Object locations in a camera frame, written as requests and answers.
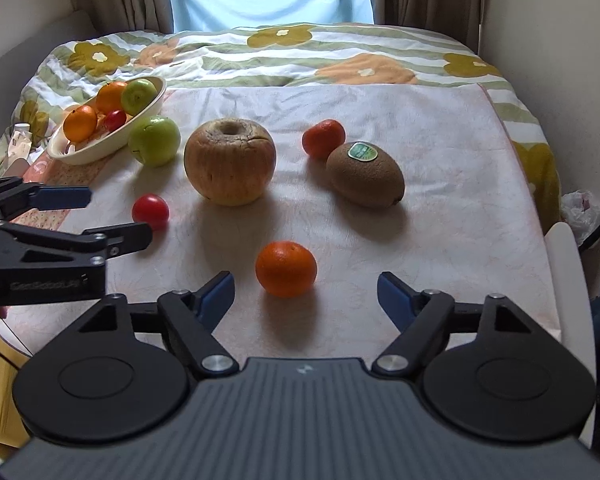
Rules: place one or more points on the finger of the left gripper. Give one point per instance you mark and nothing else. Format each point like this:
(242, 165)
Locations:
(24, 244)
(18, 197)

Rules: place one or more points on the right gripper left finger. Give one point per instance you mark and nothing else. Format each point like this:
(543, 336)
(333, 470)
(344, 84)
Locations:
(188, 321)

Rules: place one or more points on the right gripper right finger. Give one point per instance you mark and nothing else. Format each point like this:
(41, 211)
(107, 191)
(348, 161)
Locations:
(421, 318)

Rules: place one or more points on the red cherry tomato front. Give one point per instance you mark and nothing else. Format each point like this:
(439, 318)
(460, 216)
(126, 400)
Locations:
(151, 209)

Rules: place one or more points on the red cherry tomato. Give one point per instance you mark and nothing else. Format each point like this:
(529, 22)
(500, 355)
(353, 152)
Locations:
(151, 209)
(114, 120)

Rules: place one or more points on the green apple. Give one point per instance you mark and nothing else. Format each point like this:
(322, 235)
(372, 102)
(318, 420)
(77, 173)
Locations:
(137, 95)
(155, 141)

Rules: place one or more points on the small mandarin front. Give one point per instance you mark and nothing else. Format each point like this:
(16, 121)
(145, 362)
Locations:
(285, 269)

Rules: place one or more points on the small mandarin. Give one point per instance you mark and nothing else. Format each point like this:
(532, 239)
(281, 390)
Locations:
(323, 138)
(285, 269)

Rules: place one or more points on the large orange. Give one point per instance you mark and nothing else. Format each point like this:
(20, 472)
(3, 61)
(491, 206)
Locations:
(80, 124)

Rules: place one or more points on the large brownish apple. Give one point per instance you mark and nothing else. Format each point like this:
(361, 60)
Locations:
(230, 161)

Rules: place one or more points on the brown kiwi with sticker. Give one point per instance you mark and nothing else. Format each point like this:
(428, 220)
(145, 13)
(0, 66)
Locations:
(366, 175)

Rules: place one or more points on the small plastic bottle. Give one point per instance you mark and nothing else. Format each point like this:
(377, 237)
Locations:
(19, 149)

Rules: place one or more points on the cream oval duck bowl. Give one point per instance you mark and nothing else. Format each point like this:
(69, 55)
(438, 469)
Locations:
(101, 143)

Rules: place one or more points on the grey headboard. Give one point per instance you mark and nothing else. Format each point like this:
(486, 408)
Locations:
(19, 64)

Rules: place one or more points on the white floral towel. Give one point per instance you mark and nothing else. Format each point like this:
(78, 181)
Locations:
(466, 224)

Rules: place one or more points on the white plastic bag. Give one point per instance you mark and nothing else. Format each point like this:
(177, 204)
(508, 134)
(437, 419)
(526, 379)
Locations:
(581, 211)

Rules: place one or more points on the floral striped duvet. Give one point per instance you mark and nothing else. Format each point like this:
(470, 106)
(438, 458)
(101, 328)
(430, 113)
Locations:
(278, 56)

